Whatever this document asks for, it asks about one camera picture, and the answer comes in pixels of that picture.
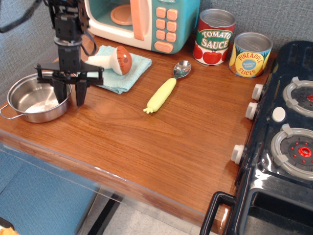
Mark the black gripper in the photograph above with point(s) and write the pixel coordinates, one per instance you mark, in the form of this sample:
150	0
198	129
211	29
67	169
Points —
70	69

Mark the metal pot with handles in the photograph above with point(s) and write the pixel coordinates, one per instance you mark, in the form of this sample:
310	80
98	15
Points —
34	102

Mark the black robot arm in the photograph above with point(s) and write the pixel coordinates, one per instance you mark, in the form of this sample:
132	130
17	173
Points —
70	22

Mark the light blue folded cloth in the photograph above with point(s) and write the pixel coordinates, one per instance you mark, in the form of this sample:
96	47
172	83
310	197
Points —
122	83

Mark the plush brown white mushroom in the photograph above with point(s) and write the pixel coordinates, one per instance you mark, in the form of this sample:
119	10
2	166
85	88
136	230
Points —
120	61

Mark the teal toy microwave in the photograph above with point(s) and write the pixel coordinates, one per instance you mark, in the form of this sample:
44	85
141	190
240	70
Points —
162	26

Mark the tomato sauce can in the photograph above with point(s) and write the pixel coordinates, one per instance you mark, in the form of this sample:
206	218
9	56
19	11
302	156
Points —
215	30

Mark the pineapple slices can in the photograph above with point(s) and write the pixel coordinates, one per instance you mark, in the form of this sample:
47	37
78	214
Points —
251	51

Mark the black toy stove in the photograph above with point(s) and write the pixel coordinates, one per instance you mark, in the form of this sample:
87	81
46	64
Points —
274	184

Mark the spoon with yellow handle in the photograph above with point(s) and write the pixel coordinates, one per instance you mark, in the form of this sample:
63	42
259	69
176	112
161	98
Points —
181	69

